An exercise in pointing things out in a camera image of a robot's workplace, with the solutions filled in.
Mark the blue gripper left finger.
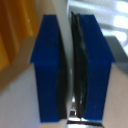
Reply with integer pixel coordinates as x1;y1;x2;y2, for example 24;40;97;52
29;13;69;123

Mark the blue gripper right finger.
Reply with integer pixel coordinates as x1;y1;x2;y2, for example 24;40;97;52
69;11;116;122

